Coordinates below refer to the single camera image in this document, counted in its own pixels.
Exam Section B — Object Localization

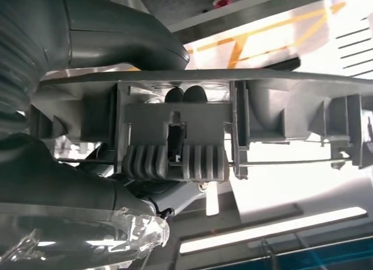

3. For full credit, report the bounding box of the steel table with yellow tape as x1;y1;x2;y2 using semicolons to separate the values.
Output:
167;0;373;80

